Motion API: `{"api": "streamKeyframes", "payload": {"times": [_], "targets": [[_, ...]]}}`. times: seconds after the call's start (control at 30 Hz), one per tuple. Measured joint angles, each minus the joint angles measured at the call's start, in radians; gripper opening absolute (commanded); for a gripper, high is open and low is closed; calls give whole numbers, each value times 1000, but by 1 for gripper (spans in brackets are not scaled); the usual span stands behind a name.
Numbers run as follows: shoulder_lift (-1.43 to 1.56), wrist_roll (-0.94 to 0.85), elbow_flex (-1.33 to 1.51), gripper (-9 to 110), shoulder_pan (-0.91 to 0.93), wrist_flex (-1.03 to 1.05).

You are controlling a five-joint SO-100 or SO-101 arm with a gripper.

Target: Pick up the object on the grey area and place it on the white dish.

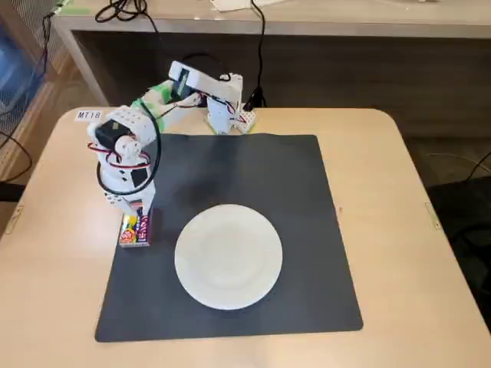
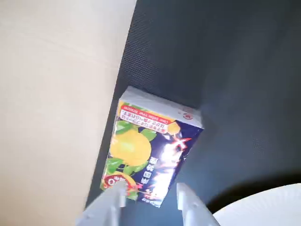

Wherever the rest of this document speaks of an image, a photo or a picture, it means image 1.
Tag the white MT18 label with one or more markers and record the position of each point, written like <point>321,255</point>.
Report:
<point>88,115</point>

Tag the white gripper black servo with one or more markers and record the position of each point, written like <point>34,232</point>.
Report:
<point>123,202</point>

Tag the colourful candy box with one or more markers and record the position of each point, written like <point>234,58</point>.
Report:
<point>134,230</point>

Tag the grey desk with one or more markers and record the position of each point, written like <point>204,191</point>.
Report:
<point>345,23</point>

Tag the white paper sheet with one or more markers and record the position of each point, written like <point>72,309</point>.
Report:
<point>245,4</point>

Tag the white perforated base plate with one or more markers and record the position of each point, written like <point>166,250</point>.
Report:
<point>249,119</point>

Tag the black chair base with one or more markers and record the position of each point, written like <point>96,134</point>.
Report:
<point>473,241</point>

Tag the blue plastic container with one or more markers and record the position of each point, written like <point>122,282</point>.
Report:
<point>17,73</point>

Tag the metal table latch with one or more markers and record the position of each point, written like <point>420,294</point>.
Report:
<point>432,215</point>
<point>14,220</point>

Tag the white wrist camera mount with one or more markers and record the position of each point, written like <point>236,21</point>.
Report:
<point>113,199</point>

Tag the white paper plate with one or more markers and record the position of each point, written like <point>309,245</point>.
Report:
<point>228,257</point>

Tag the dark grey mat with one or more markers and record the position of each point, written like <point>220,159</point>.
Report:
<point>291,191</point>

